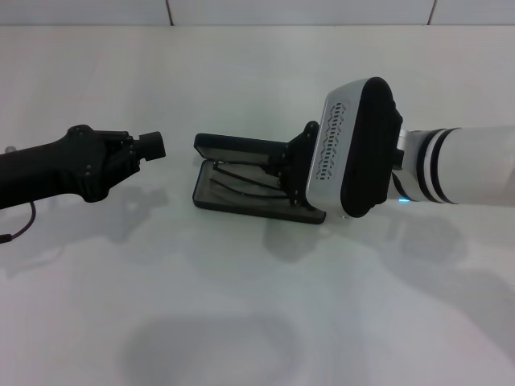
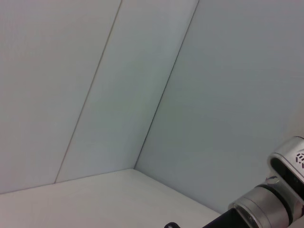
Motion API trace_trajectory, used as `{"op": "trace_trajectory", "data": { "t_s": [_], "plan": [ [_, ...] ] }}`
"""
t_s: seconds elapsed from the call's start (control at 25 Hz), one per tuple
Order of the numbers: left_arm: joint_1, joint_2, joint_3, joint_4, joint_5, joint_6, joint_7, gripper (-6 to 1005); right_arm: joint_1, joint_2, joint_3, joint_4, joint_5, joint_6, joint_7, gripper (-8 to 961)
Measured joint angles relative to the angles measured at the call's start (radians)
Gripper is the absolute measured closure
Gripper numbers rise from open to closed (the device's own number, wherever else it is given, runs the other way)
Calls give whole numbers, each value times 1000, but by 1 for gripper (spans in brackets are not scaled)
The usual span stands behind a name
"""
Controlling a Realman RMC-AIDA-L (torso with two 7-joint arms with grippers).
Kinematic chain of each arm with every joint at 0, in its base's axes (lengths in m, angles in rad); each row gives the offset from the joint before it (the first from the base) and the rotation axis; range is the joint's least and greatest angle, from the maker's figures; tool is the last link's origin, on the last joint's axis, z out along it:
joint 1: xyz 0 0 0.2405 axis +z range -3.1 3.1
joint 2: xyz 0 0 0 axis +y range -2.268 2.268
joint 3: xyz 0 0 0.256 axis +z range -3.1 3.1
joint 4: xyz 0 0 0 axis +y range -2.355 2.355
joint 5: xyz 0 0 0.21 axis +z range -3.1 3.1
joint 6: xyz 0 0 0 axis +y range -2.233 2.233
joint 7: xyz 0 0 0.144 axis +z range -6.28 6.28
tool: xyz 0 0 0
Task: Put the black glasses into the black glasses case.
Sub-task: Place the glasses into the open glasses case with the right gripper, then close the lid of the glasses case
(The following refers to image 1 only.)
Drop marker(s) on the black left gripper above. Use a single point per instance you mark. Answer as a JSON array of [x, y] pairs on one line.
[[48, 173]]

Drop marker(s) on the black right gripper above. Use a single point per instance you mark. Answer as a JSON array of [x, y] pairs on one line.
[[301, 169]]

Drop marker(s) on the black glasses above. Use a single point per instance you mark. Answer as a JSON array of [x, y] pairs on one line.
[[220, 165]]

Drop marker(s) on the black glasses case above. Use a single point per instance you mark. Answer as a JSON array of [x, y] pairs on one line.
[[225, 142]]

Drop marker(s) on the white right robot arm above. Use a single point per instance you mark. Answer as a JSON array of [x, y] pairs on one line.
[[475, 165]]

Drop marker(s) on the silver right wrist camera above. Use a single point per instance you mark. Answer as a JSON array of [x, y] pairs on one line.
[[330, 161]]

